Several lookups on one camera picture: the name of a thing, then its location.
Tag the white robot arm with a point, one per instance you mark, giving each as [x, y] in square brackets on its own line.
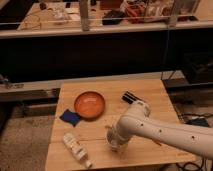
[135, 121]

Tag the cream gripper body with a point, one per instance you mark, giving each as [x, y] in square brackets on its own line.
[123, 146]

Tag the black bag on shelf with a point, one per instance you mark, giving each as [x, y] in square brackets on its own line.
[112, 17]

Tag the blue cloth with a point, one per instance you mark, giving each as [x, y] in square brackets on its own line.
[70, 117]

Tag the red item on shelf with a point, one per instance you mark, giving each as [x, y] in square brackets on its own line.
[135, 13]

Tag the black power box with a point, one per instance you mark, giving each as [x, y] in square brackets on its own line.
[199, 122]

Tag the white ceramic cup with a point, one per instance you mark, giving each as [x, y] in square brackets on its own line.
[114, 146]

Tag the orange carrot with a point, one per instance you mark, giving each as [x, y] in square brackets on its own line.
[158, 143]

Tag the grey metal post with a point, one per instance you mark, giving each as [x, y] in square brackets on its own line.
[83, 7]
[174, 13]

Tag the white plastic bottle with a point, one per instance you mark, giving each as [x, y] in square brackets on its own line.
[77, 150]

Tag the grey metal post right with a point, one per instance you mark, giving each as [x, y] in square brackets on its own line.
[174, 13]

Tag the black striped rectangular object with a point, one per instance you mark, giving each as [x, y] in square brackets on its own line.
[129, 97]

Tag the orange ceramic bowl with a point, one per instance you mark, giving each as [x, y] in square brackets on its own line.
[89, 105]

